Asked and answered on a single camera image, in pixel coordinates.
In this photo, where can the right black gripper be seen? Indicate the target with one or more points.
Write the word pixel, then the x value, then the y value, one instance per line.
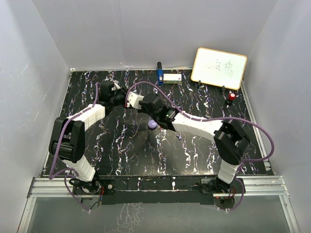
pixel 142 109

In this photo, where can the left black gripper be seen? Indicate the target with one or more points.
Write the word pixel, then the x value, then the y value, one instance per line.
pixel 124 91

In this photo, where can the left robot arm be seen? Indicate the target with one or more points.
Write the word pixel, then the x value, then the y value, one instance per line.
pixel 68 139

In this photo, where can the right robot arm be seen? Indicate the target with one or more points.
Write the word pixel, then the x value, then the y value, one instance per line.
pixel 230 138

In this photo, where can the purple earbud charging case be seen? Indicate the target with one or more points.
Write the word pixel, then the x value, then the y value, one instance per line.
pixel 152 125

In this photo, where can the white pink cardboard box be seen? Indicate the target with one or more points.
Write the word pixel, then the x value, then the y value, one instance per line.
pixel 172 78

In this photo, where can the blue black device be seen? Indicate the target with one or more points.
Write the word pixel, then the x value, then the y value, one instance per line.
pixel 159 73

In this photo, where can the red emergency stop button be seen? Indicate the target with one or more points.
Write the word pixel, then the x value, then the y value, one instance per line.
pixel 230 98

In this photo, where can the black front base bar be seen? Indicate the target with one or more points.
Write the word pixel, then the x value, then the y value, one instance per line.
pixel 200 189

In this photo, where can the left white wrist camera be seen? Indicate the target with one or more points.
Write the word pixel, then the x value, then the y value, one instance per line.
pixel 116 85

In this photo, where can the white whiteboard with wooden frame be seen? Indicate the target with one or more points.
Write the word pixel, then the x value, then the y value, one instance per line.
pixel 218 68

